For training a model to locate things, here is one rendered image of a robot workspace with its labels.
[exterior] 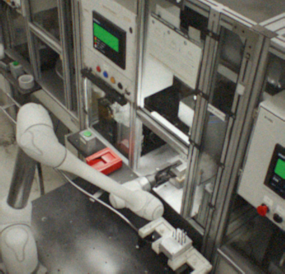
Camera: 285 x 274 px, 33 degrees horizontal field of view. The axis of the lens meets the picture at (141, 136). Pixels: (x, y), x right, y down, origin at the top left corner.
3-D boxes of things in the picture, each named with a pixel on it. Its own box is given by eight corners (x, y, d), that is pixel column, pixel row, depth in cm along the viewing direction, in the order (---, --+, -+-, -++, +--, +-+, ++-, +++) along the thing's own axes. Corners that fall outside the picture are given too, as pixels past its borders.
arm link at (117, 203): (132, 193, 242) (148, 203, 232) (107, 206, 234) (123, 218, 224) (129, 175, 237) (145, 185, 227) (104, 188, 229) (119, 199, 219)
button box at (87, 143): (79, 148, 270) (78, 132, 263) (91, 142, 274) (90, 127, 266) (87, 156, 266) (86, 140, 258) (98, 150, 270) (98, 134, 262)
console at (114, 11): (79, 65, 251) (75, -19, 221) (122, 49, 266) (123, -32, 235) (128, 105, 228) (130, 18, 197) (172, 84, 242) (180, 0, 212)
